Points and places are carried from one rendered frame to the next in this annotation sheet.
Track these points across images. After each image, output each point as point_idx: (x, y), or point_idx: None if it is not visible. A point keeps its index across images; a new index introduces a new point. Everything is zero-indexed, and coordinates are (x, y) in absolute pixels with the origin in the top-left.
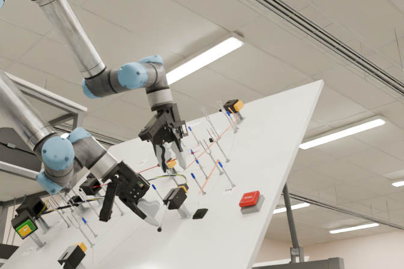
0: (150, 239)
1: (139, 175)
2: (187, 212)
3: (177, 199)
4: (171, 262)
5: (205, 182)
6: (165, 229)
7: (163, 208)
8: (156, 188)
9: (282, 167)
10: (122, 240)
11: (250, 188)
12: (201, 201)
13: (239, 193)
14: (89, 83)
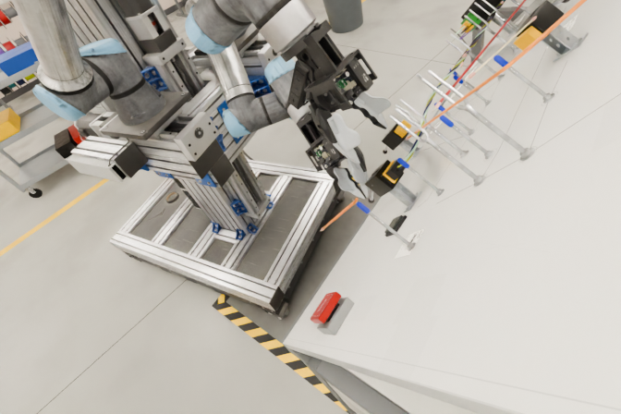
0: (410, 184)
1: (326, 139)
2: (406, 201)
3: (372, 187)
4: (359, 243)
5: (329, 222)
6: (413, 188)
7: (462, 140)
8: (542, 57)
9: (371, 354)
10: (439, 142)
11: (378, 291)
12: (425, 202)
13: (385, 272)
14: None
